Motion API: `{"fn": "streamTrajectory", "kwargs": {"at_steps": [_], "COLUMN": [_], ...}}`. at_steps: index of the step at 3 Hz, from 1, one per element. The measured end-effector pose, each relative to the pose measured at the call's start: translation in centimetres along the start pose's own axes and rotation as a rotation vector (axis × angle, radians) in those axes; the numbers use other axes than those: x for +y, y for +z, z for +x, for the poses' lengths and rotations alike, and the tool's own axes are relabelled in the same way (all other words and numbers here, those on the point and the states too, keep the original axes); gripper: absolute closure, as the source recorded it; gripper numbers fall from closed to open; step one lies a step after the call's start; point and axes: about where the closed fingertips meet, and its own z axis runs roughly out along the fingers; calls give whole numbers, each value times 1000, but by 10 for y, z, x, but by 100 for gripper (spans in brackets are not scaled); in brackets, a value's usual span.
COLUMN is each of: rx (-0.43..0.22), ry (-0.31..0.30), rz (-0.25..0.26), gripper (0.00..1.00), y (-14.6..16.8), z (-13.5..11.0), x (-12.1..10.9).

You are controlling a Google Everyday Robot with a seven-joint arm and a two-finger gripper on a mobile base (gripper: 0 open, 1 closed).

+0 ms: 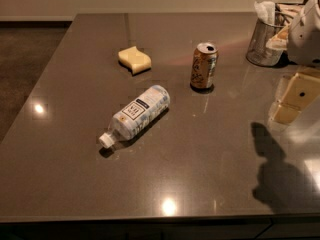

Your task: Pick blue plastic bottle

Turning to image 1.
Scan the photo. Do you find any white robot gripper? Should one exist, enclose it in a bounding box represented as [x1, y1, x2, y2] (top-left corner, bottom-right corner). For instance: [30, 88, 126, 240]
[266, 0, 320, 125]

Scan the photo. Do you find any blue label plastic bottle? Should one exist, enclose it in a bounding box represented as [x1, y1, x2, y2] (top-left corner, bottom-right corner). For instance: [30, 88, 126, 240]
[99, 85, 170, 149]

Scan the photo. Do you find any metal mesh cup holder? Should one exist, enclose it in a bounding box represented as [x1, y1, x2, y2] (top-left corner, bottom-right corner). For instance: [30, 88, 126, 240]
[246, 2, 302, 67]

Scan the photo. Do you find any white crumpled cloth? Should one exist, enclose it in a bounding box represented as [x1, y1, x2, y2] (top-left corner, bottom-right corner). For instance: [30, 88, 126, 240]
[254, 1, 275, 25]

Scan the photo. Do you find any orange beverage can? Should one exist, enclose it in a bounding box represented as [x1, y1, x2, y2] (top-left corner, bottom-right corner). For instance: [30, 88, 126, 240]
[190, 42, 218, 90]

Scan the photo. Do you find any yellow wavy sponge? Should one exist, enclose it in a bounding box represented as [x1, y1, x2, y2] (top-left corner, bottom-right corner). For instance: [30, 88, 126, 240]
[118, 46, 151, 75]

